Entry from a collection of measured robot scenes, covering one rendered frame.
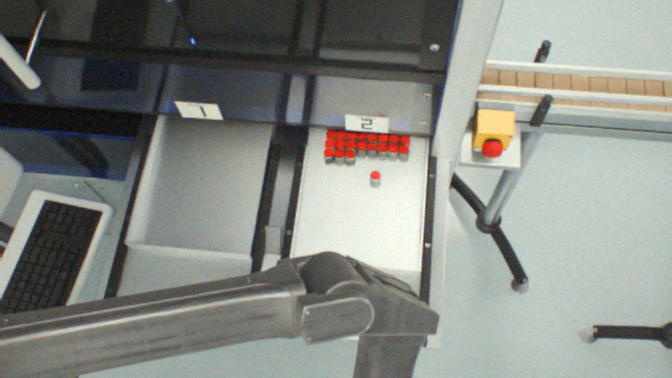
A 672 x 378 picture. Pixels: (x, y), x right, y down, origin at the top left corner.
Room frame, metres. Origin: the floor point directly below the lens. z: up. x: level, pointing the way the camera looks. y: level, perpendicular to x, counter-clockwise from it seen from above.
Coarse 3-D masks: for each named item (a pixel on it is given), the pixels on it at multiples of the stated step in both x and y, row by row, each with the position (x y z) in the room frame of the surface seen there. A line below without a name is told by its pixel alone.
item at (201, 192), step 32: (160, 128) 0.73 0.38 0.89; (192, 128) 0.73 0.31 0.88; (224, 128) 0.72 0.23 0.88; (256, 128) 0.71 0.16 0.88; (160, 160) 0.65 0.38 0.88; (192, 160) 0.65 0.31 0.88; (224, 160) 0.64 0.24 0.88; (256, 160) 0.63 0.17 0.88; (160, 192) 0.58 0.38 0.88; (192, 192) 0.57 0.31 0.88; (224, 192) 0.56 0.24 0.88; (256, 192) 0.55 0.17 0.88; (160, 224) 0.50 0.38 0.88; (192, 224) 0.49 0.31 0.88; (224, 224) 0.49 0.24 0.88; (256, 224) 0.47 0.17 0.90; (224, 256) 0.42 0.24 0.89
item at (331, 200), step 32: (320, 128) 0.69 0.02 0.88; (320, 160) 0.61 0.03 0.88; (416, 160) 0.59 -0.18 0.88; (320, 192) 0.54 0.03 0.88; (352, 192) 0.53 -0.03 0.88; (384, 192) 0.52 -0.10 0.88; (416, 192) 0.51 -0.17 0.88; (320, 224) 0.46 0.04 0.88; (352, 224) 0.46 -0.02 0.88; (384, 224) 0.45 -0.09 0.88; (416, 224) 0.44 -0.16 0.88; (352, 256) 0.39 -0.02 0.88; (384, 256) 0.38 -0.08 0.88; (416, 256) 0.37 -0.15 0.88
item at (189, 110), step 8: (184, 104) 0.69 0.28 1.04; (192, 104) 0.69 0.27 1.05; (200, 104) 0.68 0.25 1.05; (208, 104) 0.68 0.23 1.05; (216, 104) 0.68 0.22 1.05; (184, 112) 0.69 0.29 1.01; (192, 112) 0.69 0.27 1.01; (200, 112) 0.68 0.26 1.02; (208, 112) 0.68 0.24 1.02; (216, 112) 0.68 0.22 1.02
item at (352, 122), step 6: (348, 120) 0.62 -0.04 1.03; (354, 120) 0.62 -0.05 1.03; (360, 120) 0.61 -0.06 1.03; (372, 120) 0.61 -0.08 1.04; (378, 120) 0.61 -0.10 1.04; (384, 120) 0.60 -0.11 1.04; (348, 126) 0.62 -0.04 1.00; (354, 126) 0.62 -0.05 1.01; (360, 126) 0.61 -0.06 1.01; (366, 126) 0.61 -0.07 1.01; (372, 126) 0.61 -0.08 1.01; (378, 126) 0.61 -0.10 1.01; (384, 126) 0.60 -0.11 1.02
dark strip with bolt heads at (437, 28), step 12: (432, 0) 0.60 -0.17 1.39; (444, 0) 0.59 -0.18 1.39; (456, 0) 0.59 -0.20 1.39; (432, 12) 0.60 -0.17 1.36; (444, 12) 0.59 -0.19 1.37; (432, 24) 0.60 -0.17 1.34; (444, 24) 0.59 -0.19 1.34; (432, 36) 0.60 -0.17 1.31; (444, 36) 0.59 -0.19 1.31; (420, 48) 0.60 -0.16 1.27; (432, 48) 0.59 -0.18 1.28; (444, 48) 0.59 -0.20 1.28; (420, 60) 0.60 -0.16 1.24; (432, 60) 0.59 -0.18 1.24; (444, 60) 0.59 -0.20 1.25
